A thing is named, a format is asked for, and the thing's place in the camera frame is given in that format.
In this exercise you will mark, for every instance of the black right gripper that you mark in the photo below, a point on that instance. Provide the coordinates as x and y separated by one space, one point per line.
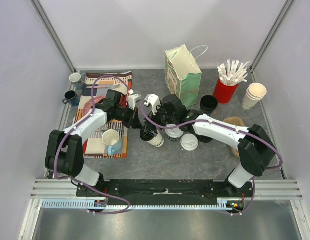
155 120

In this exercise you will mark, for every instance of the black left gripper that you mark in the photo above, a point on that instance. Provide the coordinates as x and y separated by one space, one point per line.
134 121

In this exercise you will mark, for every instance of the black plastic cup lid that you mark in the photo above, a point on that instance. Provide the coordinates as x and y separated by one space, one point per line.
148 133

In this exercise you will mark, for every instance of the white plastic cup lid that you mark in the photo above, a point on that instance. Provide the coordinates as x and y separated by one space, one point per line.
173 132

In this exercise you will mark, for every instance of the black paper cup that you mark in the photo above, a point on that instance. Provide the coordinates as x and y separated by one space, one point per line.
208 104
173 139

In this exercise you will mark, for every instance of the green patterned paper bag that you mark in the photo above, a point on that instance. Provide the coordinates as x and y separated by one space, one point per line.
182 75

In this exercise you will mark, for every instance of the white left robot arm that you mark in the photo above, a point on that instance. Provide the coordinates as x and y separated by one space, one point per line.
64 153

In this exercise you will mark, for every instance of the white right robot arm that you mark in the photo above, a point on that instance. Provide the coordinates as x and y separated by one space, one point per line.
256 150

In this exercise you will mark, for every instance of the light blue ceramic mug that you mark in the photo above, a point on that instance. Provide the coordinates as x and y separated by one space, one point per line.
112 140

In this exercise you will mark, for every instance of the white lid stack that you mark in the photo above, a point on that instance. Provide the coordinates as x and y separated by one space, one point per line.
189 142

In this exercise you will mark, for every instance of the black plastic lid stack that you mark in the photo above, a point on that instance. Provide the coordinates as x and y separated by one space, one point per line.
204 139

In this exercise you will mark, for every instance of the pink dotted plate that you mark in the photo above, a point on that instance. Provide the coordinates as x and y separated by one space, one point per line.
86 103

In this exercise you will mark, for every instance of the red ribbed paper cup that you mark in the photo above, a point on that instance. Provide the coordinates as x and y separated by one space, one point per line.
224 93

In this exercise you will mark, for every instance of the dark blue ceramic mug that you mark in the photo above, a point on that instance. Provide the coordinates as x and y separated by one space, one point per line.
71 98

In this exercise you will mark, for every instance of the brown pulp cup carrier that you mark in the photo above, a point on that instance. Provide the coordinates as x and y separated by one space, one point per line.
234 120

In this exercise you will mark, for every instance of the grey ceramic mug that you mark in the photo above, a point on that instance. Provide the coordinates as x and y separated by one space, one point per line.
77 80

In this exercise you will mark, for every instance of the white wrapped straws bundle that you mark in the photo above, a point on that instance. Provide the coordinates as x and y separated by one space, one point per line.
233 72

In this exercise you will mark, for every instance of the white paper cup stack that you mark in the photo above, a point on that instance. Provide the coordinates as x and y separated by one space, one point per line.
254 93

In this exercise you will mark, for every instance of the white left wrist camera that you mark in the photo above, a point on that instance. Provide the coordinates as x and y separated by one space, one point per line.
132 100

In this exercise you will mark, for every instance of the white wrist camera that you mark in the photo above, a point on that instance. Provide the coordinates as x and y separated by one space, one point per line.
152 101
132 100

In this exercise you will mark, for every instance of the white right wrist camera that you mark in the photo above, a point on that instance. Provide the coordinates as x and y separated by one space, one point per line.
152 101

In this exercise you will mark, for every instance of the pink handled knife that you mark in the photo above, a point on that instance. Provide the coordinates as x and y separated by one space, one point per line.
105 130

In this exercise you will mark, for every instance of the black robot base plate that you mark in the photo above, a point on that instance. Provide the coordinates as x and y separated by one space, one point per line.
174 191

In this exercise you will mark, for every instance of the white slotted cable duct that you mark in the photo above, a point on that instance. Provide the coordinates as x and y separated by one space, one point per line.
90 204

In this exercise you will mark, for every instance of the aluminium frame post left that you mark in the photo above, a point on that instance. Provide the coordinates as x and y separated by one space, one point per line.
52 33

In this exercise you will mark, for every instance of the aluminium frame post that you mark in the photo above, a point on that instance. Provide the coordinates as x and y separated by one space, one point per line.
52 33
272 33

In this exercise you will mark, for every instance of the aluminium frame post right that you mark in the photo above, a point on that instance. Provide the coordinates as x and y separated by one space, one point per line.
272 33

